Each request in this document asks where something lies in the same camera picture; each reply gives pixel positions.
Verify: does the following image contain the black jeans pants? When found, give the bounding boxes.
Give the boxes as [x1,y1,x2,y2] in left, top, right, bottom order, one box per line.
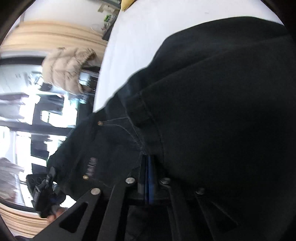
[47,17,295,240]

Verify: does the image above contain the yellow pillow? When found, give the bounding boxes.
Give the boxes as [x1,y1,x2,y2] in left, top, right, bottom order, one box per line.
[121,0,135,11]

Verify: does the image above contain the beige puffer jacket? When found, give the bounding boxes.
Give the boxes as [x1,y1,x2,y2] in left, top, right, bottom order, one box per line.
[42,47,99,95]

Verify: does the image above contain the dark grey nightstand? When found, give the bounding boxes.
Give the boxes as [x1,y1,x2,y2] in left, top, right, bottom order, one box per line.
[102,22,115,41]

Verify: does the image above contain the beige curtain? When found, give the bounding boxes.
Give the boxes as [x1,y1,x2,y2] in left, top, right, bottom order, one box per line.
[1,20,107,53]

